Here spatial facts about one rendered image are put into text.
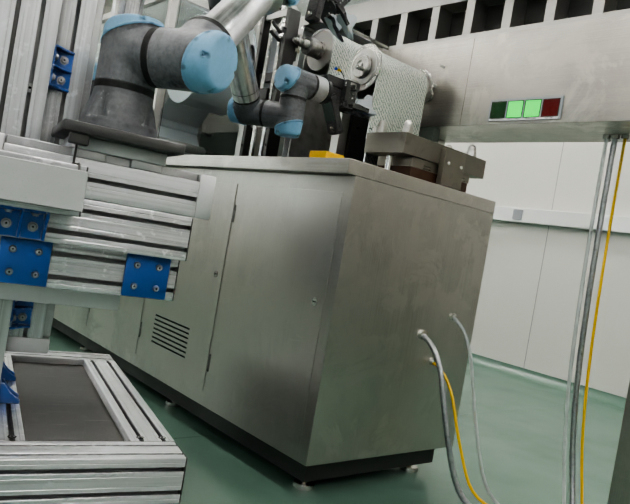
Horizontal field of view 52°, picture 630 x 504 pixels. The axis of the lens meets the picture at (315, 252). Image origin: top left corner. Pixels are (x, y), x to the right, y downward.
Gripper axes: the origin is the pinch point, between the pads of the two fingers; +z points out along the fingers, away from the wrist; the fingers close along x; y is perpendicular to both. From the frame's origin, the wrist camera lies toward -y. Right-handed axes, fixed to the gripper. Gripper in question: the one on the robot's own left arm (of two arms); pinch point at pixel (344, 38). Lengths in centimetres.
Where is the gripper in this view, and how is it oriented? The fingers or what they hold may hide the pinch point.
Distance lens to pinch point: 206.9
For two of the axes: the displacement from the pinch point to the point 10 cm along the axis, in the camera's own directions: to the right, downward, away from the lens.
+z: 4.6, 7.2, 5.1
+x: -6.5, -1.2, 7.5
